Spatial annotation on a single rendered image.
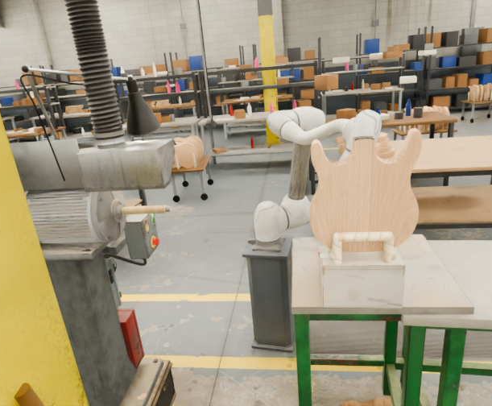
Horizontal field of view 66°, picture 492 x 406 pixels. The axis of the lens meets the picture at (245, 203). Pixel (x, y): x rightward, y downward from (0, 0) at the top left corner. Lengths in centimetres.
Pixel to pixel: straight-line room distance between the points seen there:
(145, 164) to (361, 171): 72
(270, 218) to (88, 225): 107
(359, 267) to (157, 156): 78
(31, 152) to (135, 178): 45
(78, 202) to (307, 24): 1123
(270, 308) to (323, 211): 129
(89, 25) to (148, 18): 1180
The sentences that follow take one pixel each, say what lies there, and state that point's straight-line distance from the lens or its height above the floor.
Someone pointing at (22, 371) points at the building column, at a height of 138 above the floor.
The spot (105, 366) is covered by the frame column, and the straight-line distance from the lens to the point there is 201.
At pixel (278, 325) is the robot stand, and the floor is 19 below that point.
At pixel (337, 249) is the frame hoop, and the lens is 133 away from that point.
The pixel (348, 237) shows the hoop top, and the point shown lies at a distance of 132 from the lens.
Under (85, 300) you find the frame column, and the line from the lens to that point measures 181.
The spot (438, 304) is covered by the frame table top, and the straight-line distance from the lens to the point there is 153.
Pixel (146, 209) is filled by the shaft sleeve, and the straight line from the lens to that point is 159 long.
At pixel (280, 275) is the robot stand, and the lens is 234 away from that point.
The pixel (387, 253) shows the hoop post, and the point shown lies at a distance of 136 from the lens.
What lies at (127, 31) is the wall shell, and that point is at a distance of 1344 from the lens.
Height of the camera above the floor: 178
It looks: 20 degrees down
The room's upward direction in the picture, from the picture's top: 5 degrees counter-clockwise
